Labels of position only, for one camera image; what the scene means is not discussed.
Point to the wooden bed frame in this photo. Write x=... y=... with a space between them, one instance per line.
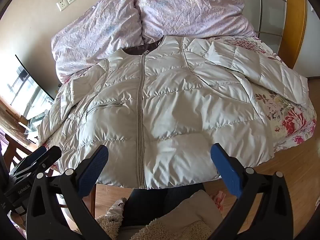
x=93 y=201

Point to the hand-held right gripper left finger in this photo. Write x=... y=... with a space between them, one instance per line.
x=94 y=170

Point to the pink floral duvet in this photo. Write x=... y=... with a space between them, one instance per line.
x=175 y=10

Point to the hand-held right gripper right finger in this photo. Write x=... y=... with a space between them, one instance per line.
x=228 y=171

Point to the floral bedsheet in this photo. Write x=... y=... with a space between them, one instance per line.
x=287 y=112

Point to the pink floral cloth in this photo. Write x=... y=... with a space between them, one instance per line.
x=221 y=200
x=116 y=206

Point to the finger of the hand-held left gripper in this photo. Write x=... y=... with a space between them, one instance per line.
x=51 y=155
x=31 y=158

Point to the cream fleece garment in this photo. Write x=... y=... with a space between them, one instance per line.
x=180 y=221

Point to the black flat screen television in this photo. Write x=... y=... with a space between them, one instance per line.
x=27 y=87

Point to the cream puffer jacket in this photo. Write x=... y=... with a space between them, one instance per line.
x=170 y=100

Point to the person's dark trousers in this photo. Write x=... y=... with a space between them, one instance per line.
x=150 y=202

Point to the wooden framed glass wardrobe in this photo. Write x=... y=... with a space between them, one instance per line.
x=280 y=12

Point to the wooden cabinet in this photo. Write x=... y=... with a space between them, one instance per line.
x=12 y=122

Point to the white wall socket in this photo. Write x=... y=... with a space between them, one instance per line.
x=62 y=4

